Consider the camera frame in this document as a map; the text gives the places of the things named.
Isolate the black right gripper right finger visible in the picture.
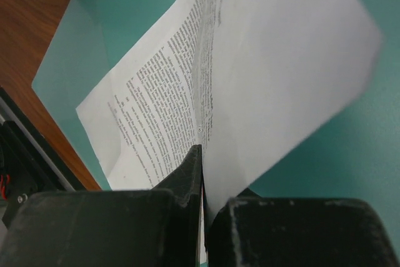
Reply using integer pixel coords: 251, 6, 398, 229
206, 197, 391, 266

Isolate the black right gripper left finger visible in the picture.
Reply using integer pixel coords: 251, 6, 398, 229
6, 145, 203, 266

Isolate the teal file folder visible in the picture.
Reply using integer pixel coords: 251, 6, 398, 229
31, 0, 400, 201

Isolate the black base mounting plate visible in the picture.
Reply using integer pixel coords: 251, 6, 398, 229
1, 88, 85, 228

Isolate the printed paper sheet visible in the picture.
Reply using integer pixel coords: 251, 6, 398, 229
76, 0, 384, 214

